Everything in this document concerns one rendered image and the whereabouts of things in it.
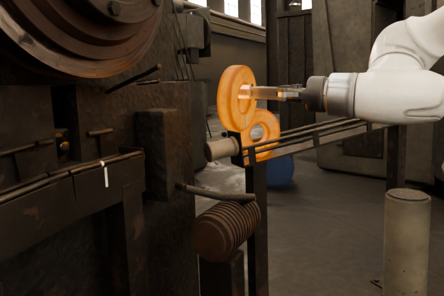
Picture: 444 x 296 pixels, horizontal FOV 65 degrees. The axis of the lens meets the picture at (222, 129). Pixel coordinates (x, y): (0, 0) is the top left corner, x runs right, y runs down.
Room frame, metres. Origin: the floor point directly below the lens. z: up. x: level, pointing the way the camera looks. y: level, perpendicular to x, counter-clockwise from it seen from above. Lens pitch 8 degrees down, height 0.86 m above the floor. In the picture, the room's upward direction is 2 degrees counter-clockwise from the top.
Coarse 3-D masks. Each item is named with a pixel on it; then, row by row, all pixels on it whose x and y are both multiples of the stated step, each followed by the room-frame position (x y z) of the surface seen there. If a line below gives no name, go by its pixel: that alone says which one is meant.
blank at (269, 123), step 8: (256, 112) 1.05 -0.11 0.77; (264, 112) 1.06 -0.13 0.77; (256, 120) 1.05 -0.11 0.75; (264, 120) 1.06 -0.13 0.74; (272, 120) 1.07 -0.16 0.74; (248, 128) 1.03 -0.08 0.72; (264, 128) 1.08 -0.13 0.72; (272, 128) 1.07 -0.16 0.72; (248, 136) 1.03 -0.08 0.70; (264, 136) 1.08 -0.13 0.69; (272, 136) 1.07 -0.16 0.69; (248, 144) 1.03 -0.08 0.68; (272, 144) 1.07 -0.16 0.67; (264, 152) 1.06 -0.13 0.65
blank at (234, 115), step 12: (228, 72) 0.78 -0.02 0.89; (240, 72) 0.79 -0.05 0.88; (228, 84) 0.76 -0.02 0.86; (240, 84) 0.79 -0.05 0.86; (228, 96) 0.75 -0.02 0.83; (228, 108) 0.75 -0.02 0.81; (240, 108) 0.84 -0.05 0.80; (252, 108) 0.86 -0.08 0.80; (228, 120) 0.77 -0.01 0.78; (240, 120) 0.80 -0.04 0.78
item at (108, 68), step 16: (0, 0) 0.54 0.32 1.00; (0, 16) 0.54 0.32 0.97; (16, 16) 0.56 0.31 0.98; (160, 16) 0.88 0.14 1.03; (0, 32) 0.56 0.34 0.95; (16, 32) 0.56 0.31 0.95; (32, 32) 0.58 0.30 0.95; (16, 48) 0.59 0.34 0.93; (32, 48) 0.58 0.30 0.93; (48, 48) 0.60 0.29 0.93; (144, 48) 0.82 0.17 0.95; (32, 64) 0.64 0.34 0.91; (48, 64) 0.60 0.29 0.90; (64, 64) 0.63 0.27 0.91; (80, 64) 0.66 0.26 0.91; (96, 64) 0.69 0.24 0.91; (112, 64) 0.73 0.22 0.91; (128, 64) 0.77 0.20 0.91
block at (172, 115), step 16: (144, 112) 0.89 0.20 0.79; (160, 112) 0.86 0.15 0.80; (176, 112) 0.91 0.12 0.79; (144, 128) 0.89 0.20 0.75; (160, 128) 0.86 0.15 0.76; (176, 128) 0.90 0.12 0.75; (144, 144) 0.89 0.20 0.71; (160, 144) 0.86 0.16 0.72; (176, 144) 0.90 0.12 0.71; (160, 160) 0.86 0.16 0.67; (176, 160) 0.89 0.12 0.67; (160, 176) 0.87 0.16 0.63; (176, 176) 0.89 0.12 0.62; (144, 192) 0.89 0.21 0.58; (160, 192) 0.87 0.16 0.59; (176, 192) 0.89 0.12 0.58
